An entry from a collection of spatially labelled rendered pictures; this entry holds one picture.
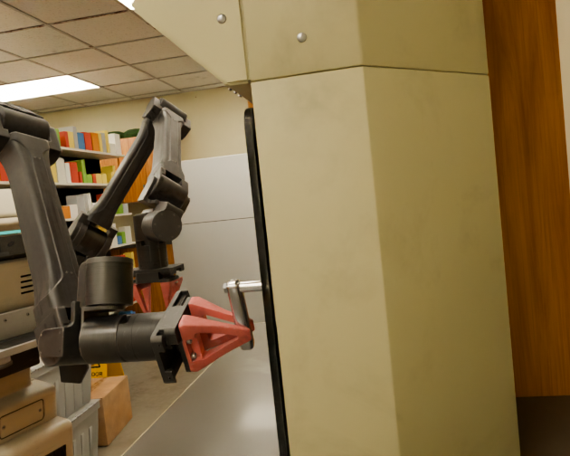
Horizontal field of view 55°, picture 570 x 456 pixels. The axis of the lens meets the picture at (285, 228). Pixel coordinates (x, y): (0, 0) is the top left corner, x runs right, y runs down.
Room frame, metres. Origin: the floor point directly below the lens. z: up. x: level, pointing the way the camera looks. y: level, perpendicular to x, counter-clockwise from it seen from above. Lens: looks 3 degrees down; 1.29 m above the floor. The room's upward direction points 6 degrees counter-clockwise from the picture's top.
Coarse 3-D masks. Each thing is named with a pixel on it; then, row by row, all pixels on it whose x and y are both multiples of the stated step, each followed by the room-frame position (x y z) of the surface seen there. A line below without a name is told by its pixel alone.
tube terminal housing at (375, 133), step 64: (256, 0) 0.54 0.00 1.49; (320, 0) 0.53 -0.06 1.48; (384, 0) 0.54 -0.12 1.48; (448, 0) 0.60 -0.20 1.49; (256, 64) 0.54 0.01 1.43; (320, 64) 0.53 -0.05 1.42; (384, 64) 0.54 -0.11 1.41; (448, 64) 0.59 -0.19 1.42; (256, 128) 0.54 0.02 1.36; (320, 128) 0.53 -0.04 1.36; (384, 128) 0.53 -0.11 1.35; (448, 128) 0.59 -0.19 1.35; (320, 192) 0.53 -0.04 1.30; (384, 192) 0.53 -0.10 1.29; (448, 192) 0.58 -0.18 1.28; (320, 256) 0.53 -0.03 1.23; (384, 256) 0.52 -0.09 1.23; (448, 256) 0.58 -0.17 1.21; (320, 320) 0.53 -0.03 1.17; (384, 320) 0.52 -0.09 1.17; (448, 320) 0.57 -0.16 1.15; (320, 384) 0.53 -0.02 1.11; (384, 384) 0.52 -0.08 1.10; (448, 384) 0.57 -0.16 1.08; (512, 384) 0.63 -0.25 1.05; (320, 448) 0.54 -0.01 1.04; (384, 448) 0.52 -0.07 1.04; (448, 448) 0.56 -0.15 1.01; (512, 448) 0.63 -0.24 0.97
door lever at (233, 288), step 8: (232, 280) 0.60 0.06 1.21; (240, 280) 0.60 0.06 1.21; (256, 280) 0.60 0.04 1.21; (224, 288) 0.60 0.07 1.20; (232, 288) 0.59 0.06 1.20; (240, 288) 0.60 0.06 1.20; (248, 288) 0.59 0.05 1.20; (256, 288) 0.59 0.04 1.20; (232, 296) 0.60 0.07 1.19; (240, 296) 0.60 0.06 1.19; (232, 304) 0.60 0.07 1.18; (240, 304) 0.60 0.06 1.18; (232, 312) 0.61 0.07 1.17; (240, 312) 0.60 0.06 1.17; (240, 320) 0.61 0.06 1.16; (248, 320) 0.62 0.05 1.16; (248, 344) 0.62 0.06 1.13
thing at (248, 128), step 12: (252, 108) 0.56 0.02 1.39; (252, 144) 0.55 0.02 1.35; (252, 156) 0.55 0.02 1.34; (252, 168) 0.55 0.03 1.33; (252, 180) 0.55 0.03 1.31; (252, 192) 0.55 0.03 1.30; (252, 204) 0.55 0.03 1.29; (264, 252) 0.55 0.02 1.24; (264, 264) 0.55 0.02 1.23; (264, 276) 0.55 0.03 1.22; (264, 288) 0.55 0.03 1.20; (264, 300) 0.55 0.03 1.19; (264, 312) 0.55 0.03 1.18; (276, 360) 0.55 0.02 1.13; (276, 372) 0.55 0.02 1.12; (276, 384) 0.55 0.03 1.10; (276, 396) 0.55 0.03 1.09; (276, 408) 0.55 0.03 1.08; (276, 420) 0.55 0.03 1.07
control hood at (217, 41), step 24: (144, 0) 0.56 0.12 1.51; (168, 0) 0.55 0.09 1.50; (192, 0) 0.55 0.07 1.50; (216, 0) 0.55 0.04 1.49; (240, 0) 0.54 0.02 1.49; (168, 24) 0.56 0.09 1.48; (192, 24) 0.55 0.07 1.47; (216, 24) 0.55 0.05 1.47; (240, 24) 0.54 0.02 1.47; (192, 48) 0.55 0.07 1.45; (216, 48) 0.55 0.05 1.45; (240, 48) 0.54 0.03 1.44; (216, 72) 0.55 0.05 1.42; (240, 72) 0.54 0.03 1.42
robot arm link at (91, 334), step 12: (84, 312) 0.65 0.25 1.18; (96, 312) 0.68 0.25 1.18; (84, 324) 0.64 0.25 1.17; (96, 324) 0.64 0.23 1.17; (108, 324) 0.63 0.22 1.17; (84, 336) 0.63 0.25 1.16; (96, 336) 0.63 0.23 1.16; (108, 336) 0.63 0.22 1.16; (84, 348) 0.63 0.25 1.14; (96, 348) 0.63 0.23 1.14; (108, 348) 0.62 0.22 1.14; (84, 360) 0.64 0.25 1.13; (96, 360) 0.64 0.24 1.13; (108, 360) 0.63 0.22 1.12; (120, 360) 0.63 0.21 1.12
